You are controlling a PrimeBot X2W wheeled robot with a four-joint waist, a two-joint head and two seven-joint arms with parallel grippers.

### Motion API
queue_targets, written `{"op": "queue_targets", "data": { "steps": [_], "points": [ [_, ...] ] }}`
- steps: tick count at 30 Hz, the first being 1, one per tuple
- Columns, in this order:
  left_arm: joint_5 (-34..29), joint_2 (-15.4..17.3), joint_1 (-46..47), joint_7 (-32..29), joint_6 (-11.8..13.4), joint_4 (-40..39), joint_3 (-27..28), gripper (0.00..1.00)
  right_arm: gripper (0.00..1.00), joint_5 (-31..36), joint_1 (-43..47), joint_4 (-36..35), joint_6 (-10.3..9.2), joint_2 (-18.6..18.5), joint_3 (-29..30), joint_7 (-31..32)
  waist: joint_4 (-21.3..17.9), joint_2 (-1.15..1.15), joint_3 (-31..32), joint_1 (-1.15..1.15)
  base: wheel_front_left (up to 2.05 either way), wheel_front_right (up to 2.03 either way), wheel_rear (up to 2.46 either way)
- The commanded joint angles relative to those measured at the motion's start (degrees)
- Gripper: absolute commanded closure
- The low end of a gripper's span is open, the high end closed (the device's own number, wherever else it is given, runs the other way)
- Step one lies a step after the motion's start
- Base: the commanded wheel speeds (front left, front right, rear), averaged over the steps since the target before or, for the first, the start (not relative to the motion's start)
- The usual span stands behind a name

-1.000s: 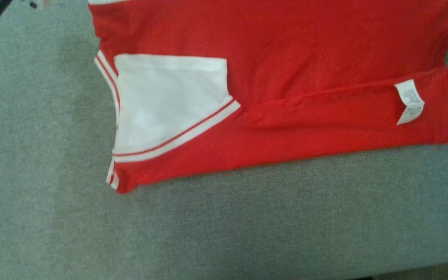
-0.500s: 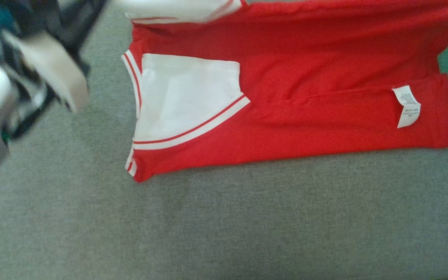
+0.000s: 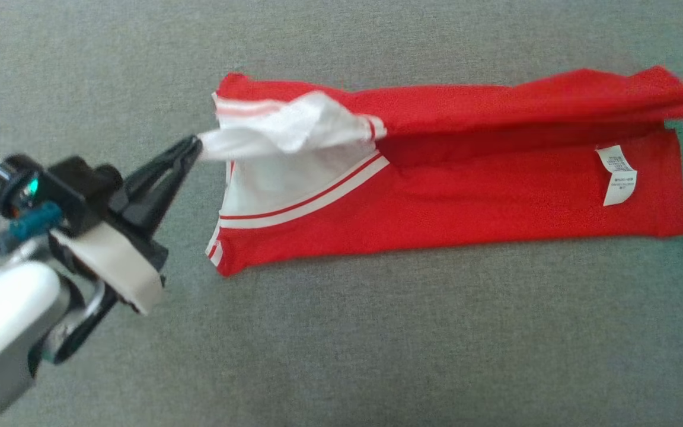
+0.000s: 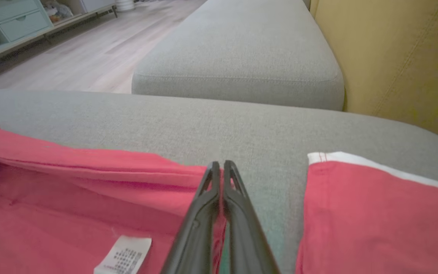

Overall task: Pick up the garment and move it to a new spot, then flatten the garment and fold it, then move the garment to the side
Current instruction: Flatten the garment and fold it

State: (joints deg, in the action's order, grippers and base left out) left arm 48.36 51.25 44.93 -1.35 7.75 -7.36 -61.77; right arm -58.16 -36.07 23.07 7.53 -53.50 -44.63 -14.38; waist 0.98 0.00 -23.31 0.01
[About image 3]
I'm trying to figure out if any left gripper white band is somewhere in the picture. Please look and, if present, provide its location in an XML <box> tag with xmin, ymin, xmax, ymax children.
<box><xmin>51</xmin><ymin>135</ymin><xmax>203</xmax><ymax>315</ymax></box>

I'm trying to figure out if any red and white sports shirt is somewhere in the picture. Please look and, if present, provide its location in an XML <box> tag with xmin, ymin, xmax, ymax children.
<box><xmin>198</xmin><ymin>65</ymin><xmax>683</xmax><ymax>278</ymax></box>

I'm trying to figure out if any large grey sofa seat cushion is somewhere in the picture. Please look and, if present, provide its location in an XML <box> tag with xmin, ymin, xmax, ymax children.
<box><xmin>0</xmin><ymin>0</ymin><xmax>683</xmax><ymax>427</ymax></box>

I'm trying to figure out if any black cable with blue connector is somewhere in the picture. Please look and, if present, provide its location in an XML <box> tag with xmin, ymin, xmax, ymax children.
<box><xmin>0</xmin><ymin>202</ymin><xmax>63</xmax><ymax>271</ymax></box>

